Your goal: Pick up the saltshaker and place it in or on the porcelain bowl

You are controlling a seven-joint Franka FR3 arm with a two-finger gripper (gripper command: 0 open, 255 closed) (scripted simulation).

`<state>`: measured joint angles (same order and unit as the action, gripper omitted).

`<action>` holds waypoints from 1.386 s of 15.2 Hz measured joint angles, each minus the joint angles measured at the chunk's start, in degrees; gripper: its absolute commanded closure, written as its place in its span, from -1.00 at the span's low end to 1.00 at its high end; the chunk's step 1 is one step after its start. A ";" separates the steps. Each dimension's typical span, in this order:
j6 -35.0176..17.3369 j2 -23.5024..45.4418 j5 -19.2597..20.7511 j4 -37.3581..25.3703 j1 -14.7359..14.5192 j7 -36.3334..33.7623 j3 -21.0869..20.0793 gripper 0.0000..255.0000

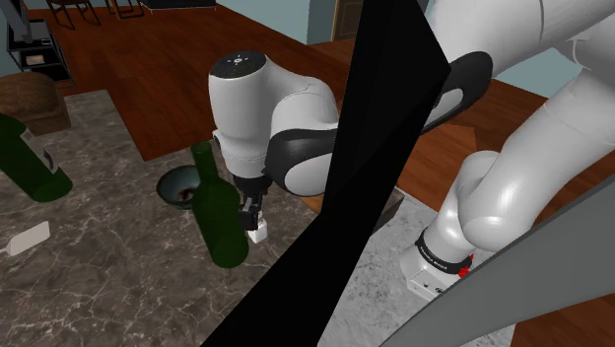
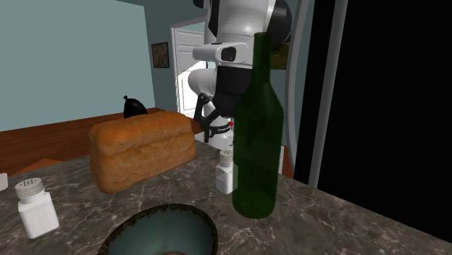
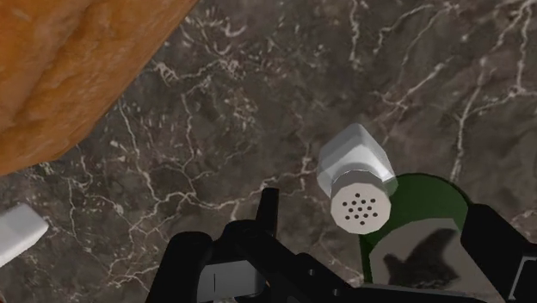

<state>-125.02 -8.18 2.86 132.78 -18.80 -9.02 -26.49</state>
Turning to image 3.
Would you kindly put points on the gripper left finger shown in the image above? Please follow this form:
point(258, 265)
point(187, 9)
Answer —
point(247, 247)

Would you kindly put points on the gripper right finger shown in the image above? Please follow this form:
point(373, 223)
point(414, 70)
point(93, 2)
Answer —
point(491, 239)

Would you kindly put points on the green cup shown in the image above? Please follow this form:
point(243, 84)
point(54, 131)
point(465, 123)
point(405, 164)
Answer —
point(423, 197)

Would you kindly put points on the white salt shaker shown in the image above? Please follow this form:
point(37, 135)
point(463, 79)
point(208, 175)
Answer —
point(356, 168)

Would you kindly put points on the white block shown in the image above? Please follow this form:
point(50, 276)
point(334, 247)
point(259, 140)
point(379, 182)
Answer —
point(16, 231)

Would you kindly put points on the brown bread loaf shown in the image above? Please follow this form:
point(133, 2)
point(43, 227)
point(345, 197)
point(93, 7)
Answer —
point(58, 71)

